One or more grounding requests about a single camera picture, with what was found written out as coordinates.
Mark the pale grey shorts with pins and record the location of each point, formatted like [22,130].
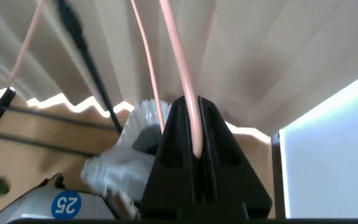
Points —
[120,168]

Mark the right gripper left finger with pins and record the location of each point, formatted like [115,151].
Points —
[166,174]

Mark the pink clothes hanger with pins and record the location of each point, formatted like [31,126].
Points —
[26,40]
[182,62]

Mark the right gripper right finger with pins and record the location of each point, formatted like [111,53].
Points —
[228,174]

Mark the black clothes rack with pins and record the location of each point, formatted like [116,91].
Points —
[85,53]

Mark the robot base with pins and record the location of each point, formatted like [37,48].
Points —
[26,205]

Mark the beige curtain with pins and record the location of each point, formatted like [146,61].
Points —
[259,46]

